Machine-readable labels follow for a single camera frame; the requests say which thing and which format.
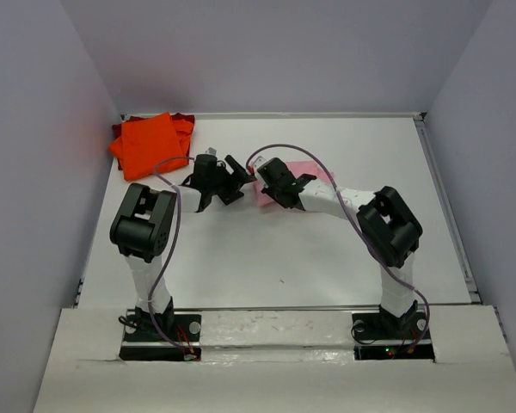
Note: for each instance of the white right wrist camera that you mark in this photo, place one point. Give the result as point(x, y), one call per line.
point(255, 164)

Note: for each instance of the orange folded t shirt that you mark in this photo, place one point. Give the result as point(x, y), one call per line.
point(148, 144)

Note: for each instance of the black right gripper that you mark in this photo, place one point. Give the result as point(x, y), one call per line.
point(270, 190)

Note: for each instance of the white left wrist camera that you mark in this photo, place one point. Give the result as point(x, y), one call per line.
point(211, 152)

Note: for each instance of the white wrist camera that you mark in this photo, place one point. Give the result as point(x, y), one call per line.
point(255, 164)
point(211, 152)

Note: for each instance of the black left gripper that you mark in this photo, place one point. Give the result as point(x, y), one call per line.
point(233, 182)

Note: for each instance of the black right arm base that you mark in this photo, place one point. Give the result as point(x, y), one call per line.
point(374, 343)

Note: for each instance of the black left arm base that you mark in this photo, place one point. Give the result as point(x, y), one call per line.
point(142, 342)

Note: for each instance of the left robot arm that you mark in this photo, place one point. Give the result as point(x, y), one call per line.
point(147, 225)

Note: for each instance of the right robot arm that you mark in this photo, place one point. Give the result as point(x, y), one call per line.
point(382, 220)

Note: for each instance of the pink t shirt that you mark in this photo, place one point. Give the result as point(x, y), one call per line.
point(266, 200)

